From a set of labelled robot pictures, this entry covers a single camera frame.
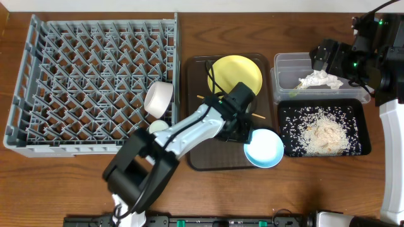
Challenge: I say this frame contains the black waste tray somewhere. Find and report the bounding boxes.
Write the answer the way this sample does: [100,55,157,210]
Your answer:
[277,98,372,158]

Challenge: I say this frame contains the clear plastic waste bin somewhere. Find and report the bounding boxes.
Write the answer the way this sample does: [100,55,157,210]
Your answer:
[271,52,371,103]

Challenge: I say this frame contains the yellow round plate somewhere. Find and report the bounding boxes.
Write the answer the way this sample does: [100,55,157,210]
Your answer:
[207,55,263,96]

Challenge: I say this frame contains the yellow green snack wrapper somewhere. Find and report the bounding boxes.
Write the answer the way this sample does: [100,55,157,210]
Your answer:
[288,84,302,98]

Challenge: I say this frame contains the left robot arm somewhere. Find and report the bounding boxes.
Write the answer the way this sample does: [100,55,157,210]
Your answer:
[102,82,256,226]

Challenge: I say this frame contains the upper wooden chopstick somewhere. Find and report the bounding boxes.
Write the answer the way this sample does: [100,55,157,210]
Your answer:
[196,95,266,119]

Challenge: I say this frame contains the dark brown serving tray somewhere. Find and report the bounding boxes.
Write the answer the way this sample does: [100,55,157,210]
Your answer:
[184,53,278,171]

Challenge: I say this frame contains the rice food scraps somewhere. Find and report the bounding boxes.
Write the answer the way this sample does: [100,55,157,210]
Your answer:
[279,106,362,157]

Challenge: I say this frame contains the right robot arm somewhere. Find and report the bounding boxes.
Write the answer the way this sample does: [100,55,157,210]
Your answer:
[309,12,403,226]

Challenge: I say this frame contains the white pink bowl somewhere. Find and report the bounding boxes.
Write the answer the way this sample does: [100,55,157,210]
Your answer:
[144,81,174,119]

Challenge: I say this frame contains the grey plastic dishwasher rack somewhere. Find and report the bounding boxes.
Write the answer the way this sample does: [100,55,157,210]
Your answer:
[3,16,181,158]

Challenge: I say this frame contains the light blue bowl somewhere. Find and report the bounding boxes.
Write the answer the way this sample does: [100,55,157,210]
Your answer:
[244,129,284,168]

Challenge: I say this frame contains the small white cup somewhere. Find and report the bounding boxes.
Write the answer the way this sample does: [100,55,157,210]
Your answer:
[148,120,169,134]

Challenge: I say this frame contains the white paper napkin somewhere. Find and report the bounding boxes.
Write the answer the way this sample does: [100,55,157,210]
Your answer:
[297,70,343,90]

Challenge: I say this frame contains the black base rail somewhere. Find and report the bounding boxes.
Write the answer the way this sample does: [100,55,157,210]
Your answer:
[62,209,404,227]

